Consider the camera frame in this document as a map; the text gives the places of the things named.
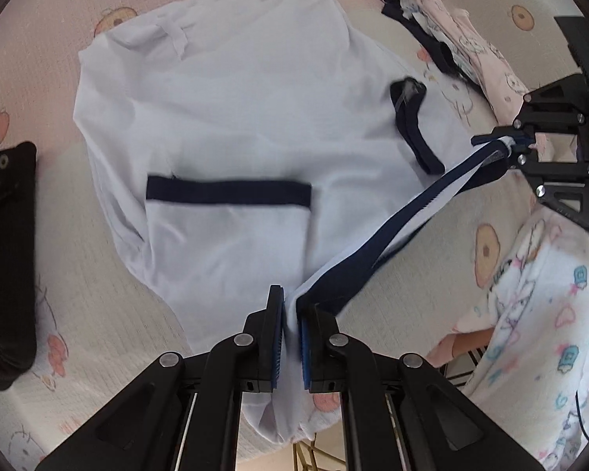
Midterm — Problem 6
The pink cartoon print pajama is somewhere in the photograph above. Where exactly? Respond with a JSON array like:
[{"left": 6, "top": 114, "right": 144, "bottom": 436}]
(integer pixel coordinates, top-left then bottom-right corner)
[{"left": 400, "top": 0, "right": 529, "bottom": 126}]

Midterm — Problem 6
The white shirt navy trim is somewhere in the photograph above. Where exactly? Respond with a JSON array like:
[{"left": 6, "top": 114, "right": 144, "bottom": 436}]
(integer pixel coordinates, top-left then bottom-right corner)
[{"left": 74, "top": 0, "right": 530, "bottom": 444}]

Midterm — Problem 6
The wicker bamboo basket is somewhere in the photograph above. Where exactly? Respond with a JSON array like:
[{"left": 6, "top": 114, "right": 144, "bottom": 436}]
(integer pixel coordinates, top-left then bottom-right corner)
[{"left": 291, "top": 438, "right": 347, "bottom": 471}]

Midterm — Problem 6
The navy garment under pajama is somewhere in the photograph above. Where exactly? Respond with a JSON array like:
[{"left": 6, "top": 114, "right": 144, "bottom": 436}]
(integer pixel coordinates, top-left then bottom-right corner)
[{"left": 382, "top": 0, "right": 483, "bottom": 94}]

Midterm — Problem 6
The pink cream Hello Kitty blanket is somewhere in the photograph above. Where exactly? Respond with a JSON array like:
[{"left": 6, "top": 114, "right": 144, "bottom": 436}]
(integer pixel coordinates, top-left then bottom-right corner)
[{"left": 0, "top": 0, "right": 580, "bottom": 470}]

